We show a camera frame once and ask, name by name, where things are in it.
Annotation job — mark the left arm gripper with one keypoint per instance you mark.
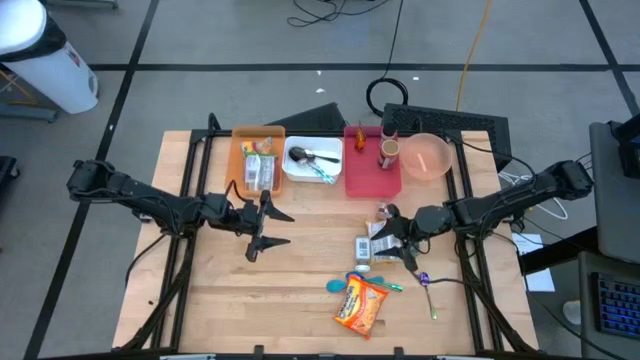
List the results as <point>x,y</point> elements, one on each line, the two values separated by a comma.
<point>250,220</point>

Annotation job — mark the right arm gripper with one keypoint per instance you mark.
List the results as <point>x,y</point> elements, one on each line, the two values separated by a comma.
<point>407,235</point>

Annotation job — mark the white label spice bottle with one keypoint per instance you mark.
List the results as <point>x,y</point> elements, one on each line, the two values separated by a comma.
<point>362,250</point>

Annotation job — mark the purple iridescent spoon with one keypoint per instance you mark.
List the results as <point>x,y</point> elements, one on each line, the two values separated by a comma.
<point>424,278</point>

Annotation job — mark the iridescent green blue spoon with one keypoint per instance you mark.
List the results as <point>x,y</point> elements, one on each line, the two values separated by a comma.
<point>387,286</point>

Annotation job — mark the green pink ramen packet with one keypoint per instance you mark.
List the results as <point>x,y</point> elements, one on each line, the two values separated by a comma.
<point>260,172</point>

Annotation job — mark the orange ramen packet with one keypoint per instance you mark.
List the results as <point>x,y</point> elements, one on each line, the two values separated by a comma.
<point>360,305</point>

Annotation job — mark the teal round lid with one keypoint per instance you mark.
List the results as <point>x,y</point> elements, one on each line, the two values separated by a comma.
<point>334,286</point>

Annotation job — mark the black spoon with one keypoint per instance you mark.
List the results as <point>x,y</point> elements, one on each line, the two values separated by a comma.
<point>298,155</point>

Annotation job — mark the yellow red ramen packet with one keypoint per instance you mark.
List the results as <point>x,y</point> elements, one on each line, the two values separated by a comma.
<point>257,147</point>

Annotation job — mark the purple spice jar black cap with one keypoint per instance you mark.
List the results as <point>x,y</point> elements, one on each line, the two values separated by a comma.
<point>389,132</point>

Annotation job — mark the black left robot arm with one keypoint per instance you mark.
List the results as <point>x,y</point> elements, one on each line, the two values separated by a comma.
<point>150,200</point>

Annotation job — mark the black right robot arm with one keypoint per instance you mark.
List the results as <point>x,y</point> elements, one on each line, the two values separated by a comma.
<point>500,202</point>

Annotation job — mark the orange plastic bin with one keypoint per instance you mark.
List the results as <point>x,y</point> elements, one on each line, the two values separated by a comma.
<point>235,165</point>

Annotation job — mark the red plastic bin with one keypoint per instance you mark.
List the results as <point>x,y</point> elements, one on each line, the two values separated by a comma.
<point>365,175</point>

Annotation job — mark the translucent pink bowl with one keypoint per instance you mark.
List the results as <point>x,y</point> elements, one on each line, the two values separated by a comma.
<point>425,157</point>

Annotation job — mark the white plastic bin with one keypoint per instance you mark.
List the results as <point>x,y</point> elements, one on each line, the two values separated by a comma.
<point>330,145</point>

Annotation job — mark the black flat panel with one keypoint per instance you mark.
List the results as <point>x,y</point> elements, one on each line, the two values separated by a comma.
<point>315,119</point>

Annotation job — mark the black mesh computer case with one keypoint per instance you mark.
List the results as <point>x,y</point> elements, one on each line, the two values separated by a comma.
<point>450,122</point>

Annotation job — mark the white paper sheet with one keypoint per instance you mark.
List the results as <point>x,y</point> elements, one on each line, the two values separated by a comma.
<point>542,282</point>

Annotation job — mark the black desk leg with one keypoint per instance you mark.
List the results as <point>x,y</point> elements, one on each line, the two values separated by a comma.
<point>555,252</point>

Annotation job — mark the computer mouse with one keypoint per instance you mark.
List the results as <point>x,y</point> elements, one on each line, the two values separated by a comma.
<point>572,312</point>

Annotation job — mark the dark desk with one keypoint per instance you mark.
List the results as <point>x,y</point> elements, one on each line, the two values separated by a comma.
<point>587,300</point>

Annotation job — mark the grey desk top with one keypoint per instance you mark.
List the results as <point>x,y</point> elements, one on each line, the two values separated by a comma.
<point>615,200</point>

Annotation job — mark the black computer keyboard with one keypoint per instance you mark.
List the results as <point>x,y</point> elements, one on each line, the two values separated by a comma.
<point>620,306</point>

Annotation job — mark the black device on desk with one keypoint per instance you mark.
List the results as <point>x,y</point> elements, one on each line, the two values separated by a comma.
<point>630,150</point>

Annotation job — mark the dark chair base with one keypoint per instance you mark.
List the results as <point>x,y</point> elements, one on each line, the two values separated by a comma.
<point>7,170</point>

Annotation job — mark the white trash can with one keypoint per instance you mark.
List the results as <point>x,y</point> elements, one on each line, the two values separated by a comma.
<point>45,60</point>

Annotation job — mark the black aluminium table frame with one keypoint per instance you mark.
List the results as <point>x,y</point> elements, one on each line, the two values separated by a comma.
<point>220,133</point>

